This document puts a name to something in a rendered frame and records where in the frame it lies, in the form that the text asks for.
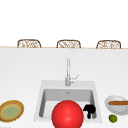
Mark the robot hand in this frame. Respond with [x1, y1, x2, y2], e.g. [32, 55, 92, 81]
[82, 103, 96, 120]

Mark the red ball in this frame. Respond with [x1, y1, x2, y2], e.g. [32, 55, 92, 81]
[51, 100, 85, 128]

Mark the green lime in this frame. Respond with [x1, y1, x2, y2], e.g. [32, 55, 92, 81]
[108, 114, 118, 123]

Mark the brown stick-shaped food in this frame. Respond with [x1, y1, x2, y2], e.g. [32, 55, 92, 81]
[108, 100, 128, 107]

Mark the white sink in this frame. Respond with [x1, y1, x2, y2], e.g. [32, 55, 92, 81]
[33, 79, 103, 122]

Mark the silver tap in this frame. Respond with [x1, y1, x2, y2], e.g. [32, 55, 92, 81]
[64, 58, 80, 88]

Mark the green plate with brown rim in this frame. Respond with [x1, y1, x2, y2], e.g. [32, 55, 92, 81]
[0, 100, 25, 122]

